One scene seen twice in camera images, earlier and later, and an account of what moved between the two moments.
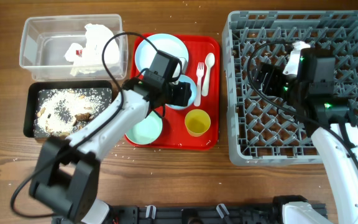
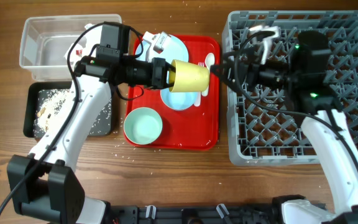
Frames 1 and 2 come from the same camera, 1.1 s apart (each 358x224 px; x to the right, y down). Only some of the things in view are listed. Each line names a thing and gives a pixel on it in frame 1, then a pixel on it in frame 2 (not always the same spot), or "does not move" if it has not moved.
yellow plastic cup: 197,122 to 189,77
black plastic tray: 59,108 does not move
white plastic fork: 199,71 does not move
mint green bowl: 146,130 does not move
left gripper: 184,94 to 159,73
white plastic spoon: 209,60 does not move
